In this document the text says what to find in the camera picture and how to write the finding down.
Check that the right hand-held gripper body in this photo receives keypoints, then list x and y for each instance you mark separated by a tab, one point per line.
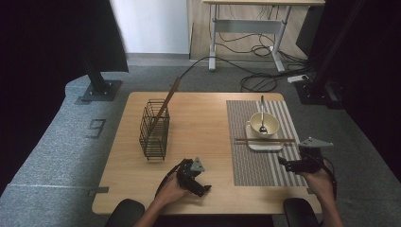
312	164

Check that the black chair armrest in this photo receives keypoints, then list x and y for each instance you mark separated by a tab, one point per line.
296	214
124	213

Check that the person's right hand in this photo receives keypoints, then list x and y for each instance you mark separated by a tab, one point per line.
321	187

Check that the cream ceramic bowl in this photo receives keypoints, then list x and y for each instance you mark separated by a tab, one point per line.
272	121

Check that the grey tape strip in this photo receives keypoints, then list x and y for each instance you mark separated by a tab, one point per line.
99	190
310	190

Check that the long brown wooden chopstick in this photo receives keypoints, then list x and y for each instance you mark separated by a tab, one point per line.
172	91

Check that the white square plate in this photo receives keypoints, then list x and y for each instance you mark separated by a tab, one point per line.
265	146

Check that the silver metal spoon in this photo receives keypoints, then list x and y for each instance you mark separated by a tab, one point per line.
262	110

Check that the grey floor socket plate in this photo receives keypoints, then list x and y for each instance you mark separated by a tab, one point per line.
96	127

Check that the white frame standing desk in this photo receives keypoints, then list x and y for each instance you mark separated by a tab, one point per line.
249	26

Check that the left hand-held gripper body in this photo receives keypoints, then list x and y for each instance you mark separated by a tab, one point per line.
187	174

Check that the white power strip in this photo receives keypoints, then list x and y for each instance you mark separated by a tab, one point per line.
298	78

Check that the grey striped woven placemat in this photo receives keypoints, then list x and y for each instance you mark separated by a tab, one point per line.
239	164

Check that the black curtain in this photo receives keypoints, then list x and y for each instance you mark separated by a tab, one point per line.
375	78
41	63

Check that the person's left hand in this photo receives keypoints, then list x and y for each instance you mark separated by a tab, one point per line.
170	193

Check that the black metal stand with base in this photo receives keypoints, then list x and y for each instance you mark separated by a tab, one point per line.
315	93
101	90

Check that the black flat panel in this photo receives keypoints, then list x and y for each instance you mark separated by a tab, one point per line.
310	31

